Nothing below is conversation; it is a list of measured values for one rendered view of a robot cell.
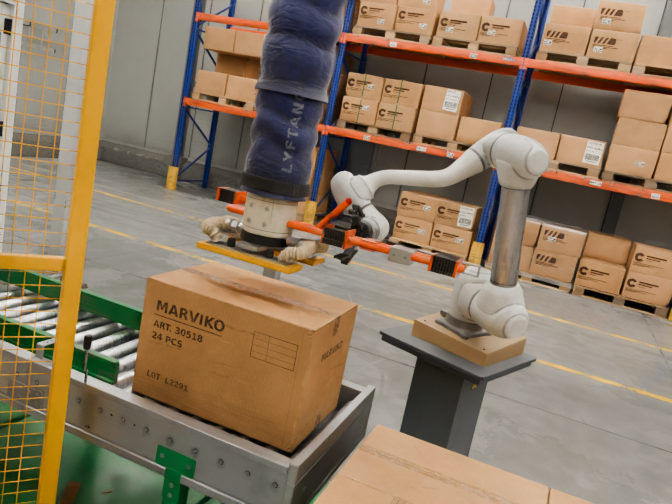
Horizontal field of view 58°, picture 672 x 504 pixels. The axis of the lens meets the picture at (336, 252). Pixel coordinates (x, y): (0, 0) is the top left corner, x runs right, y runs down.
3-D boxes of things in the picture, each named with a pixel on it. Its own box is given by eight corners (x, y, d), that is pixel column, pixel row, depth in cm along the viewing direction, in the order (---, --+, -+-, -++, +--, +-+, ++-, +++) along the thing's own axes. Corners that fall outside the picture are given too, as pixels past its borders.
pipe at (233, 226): (200, 235, 195) (203, 218, 194) (239, 230, 219) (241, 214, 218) (294, 262, 185) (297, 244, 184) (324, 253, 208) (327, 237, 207)
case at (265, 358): (130, 390, 202) (147, 276, 195) (198, 357, 240) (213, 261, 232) (290, 453, 183) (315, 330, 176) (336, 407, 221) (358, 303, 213)
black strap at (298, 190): (226, 182, 191) (229, 169, 190) (261, 182, 213) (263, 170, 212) (290, 198, 184) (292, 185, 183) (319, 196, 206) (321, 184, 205)
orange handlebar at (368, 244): (195, 205, 206) (197, 194, 205) (239, 202, 234) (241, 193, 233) (461, 277, 176) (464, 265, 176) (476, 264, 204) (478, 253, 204)
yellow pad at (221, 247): (195, 247, 194) (197, 232, 193) (211, 244, 204) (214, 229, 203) (289, 275, 183) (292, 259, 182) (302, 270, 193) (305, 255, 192)
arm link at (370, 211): (364, 250, 218) (344, 221, 219) (376, 246, 232) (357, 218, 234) (387, 233, 214) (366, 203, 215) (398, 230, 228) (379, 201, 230)
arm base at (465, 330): (454, 314, 271) (457, 302, 270) (493, 335, 255) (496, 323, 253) (426, 317, 260) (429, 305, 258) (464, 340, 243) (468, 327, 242)
